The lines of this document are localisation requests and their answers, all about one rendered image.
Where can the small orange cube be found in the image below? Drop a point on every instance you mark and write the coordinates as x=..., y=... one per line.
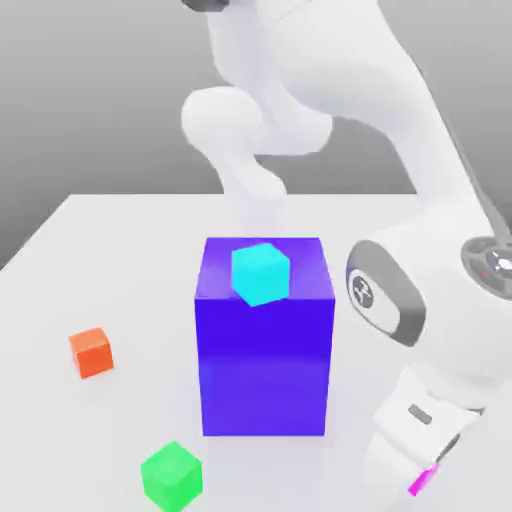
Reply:
x=92, y=354

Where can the small green cube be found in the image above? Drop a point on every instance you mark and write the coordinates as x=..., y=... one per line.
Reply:
x=172, y=478

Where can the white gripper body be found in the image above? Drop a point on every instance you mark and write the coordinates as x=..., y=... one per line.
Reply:
x=396, y=464

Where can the large blue box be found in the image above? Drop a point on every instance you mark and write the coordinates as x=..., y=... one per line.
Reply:
x=264, y=368

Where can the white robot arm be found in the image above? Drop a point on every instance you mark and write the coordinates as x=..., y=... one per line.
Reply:
x=360, y=80

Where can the small cyan cube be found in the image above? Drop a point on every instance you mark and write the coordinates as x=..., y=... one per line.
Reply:
x=260, y=276

